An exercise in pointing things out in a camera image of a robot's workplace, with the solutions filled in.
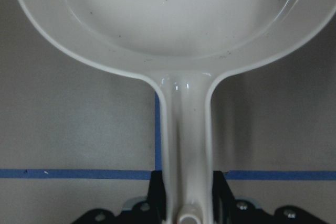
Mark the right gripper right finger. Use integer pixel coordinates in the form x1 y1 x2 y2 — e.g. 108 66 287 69
212 171 326 224

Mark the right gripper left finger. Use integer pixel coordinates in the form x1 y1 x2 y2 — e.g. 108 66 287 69
73 171 166 223

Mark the beige plastic dustpan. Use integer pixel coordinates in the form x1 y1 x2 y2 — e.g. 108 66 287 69
18 0 335 223

